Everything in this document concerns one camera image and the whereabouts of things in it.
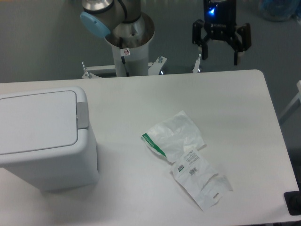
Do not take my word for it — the white plastic trash can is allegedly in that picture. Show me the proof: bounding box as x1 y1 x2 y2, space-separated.
0 86 99 191

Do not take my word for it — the blue plastic bag background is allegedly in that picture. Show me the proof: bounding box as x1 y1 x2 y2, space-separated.
258 0 301 22

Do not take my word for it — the white frame at right edge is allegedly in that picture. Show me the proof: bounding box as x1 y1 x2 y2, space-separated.
278 81 301 125

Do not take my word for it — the black clamp at table edge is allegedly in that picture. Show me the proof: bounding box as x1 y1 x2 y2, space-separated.
284 191 301 216

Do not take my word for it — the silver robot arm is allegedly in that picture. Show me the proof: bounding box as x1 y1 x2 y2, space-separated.
80 0 252 65

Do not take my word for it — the black cable on pedestal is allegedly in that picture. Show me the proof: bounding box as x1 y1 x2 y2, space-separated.
119 37 130 77

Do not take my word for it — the crumpled white plastic bag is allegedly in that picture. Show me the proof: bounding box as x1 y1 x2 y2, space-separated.
141 111 233 211

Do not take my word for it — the white pedestal base frame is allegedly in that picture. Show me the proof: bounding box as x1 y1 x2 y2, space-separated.
81 53 203 80

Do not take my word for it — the grey lid push button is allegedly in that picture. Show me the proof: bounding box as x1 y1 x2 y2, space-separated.
76 102 89 129

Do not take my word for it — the white trash can lid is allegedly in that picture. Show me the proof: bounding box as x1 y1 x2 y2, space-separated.
0 91 78 154

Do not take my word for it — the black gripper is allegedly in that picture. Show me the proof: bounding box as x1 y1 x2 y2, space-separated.
192 0 251 65

